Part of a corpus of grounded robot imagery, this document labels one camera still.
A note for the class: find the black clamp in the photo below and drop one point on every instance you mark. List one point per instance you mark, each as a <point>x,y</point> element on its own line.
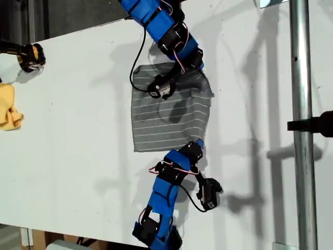
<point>322,123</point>

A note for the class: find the white rounded object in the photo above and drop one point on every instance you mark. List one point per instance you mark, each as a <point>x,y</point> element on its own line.
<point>59,246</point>

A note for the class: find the brown cardboard box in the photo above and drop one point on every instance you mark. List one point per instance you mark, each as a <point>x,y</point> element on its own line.
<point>39,239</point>

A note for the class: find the yellow cloth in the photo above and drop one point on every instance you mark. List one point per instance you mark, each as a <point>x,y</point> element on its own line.
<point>7,109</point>

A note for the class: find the black camera stalk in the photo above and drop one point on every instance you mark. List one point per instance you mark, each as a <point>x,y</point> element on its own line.
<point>199,179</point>
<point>174,71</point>

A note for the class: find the grey striped towel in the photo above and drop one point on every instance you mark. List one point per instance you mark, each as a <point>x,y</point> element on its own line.
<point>156,130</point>

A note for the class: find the steel post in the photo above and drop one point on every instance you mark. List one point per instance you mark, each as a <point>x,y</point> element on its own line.
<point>301,78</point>

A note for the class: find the white table leg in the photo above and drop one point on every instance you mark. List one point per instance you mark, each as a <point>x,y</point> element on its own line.
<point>26,237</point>

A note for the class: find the yellow black power tool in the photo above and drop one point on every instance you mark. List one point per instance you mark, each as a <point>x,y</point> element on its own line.
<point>28,56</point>

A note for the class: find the black camera box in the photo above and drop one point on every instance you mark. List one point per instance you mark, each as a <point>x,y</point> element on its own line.
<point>209,199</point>
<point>160,87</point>

